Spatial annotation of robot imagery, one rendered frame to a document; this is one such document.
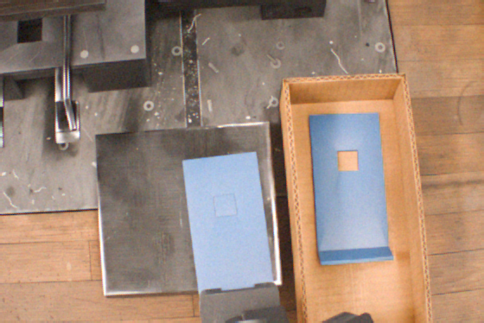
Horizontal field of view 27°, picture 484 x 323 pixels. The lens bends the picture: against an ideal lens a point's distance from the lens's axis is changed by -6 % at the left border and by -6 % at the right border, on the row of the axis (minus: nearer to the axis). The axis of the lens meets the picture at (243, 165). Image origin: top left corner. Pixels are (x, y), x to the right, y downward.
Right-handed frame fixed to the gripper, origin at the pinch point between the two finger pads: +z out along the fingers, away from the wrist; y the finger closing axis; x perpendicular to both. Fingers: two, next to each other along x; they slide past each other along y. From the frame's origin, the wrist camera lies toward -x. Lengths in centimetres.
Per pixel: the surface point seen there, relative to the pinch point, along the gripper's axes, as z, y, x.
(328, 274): 4.1, 0.5, -9.2
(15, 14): -3.9, 29.6, 16.1
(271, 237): 4.8, 4.7, -4.1
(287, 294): 3.8, -1.0, -5.0
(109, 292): 3.2, 1.5, 11.8
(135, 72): 10.6, 20.8, 6.9
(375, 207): 6.5, 5.7, -14.6
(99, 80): 12.1, 20.2, 10.6
